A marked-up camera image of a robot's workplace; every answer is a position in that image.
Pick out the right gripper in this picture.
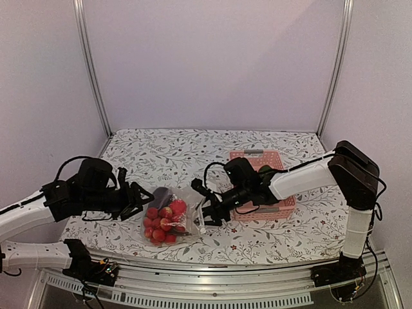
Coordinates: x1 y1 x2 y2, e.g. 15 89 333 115
194 184 249 227

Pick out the clear zip top bag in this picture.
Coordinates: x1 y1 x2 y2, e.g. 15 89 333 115
139 187 206 247

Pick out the aluminium frame post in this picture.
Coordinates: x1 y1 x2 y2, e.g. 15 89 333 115
316 0 354 140
73 0 113 138

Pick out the dark purple fake eggplant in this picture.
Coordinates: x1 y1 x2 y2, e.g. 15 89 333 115
152 187 174 209

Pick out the aluminium front rail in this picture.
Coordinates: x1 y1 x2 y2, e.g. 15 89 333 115
28 250 403 308

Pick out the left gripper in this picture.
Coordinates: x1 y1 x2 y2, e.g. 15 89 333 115
82 182 155 221

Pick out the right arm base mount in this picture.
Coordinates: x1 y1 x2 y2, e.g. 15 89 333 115
310 254 366 303

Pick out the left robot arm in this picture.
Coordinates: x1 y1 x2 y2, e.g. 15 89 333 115
1 156 154 282

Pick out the left aluminium frame post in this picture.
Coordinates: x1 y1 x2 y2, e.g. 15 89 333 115
73 0 113 138

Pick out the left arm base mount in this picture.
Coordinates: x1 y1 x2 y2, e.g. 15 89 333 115
62 257 119 287

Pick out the green fake vegetable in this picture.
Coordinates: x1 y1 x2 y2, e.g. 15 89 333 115
258 165 282 181

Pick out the right aluminium frame post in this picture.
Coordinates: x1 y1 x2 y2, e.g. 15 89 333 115
316 0 354 140

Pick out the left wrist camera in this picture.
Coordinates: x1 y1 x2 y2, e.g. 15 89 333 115
117 167 128 191

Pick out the floral table mat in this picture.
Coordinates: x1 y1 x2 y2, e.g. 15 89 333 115
61 129 348 265

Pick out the pink plastic basket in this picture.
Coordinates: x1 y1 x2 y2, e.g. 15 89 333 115
229 150 296 221

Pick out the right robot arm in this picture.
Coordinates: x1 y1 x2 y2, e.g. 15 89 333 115
191 140 387 285

